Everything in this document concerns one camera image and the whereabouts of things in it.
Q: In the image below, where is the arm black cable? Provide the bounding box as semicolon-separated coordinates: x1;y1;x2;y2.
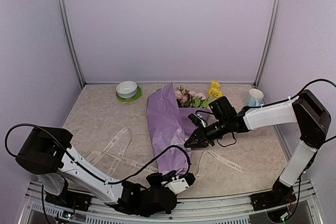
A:
288;78;336;143
4;123;192;185

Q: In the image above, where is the cream printed ribbon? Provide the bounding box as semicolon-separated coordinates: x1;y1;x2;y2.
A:
86;127;243;177

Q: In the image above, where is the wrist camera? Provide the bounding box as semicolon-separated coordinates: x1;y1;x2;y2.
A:
188;113;208;127
161;173;196;195

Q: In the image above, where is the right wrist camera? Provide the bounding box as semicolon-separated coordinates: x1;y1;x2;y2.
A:
188;113;208;127

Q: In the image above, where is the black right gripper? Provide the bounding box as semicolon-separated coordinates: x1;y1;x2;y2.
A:
184;117;229;148

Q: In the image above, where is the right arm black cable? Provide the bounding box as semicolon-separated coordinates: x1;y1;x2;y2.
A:
288;78;336;143

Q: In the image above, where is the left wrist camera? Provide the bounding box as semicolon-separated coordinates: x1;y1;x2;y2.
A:
161;173;196;195

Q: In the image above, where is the right aluminium frame post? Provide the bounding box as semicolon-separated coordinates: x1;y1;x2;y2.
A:
254;0;281;88

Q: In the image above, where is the front aluminium rail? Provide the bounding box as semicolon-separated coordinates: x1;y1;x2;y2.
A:
17;181;323;223

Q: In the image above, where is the left aluminium frame post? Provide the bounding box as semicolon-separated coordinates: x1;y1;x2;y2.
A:
57;0;86;89

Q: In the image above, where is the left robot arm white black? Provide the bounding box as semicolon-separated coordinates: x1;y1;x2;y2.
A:
15;126;177;217

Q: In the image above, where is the green plate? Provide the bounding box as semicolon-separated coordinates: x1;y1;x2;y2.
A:
115;87;142;102

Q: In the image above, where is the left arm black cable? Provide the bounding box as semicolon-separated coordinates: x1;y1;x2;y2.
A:
4;123;192;185

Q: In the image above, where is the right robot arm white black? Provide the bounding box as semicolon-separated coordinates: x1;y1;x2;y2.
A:
184;90;331;205

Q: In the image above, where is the purple wrapping paper sheet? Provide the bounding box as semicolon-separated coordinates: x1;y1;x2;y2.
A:
146;83;207;175

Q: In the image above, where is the white blue paper cup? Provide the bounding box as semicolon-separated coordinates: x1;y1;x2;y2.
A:
246;88;264;106

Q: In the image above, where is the white ceramic bowl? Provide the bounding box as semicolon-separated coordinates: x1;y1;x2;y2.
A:
116;81;138;99

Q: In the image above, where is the aluminium frame post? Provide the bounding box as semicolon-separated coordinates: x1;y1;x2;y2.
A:
57;0;86;89
254;0;281;88

